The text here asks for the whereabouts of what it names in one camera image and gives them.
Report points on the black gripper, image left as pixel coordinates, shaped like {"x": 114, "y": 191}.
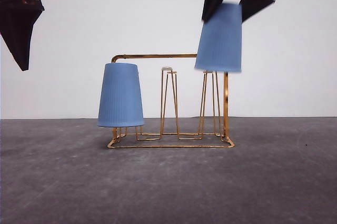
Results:
{"x": 17, "y": 19}

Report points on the blue ribbed cup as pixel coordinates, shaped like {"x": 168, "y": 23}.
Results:
{"x": 120, "y": 102}
{"x": 220, "y": 42}

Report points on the gold wire cup rack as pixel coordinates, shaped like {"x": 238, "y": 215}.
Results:
{"x": 209, "y": 134}

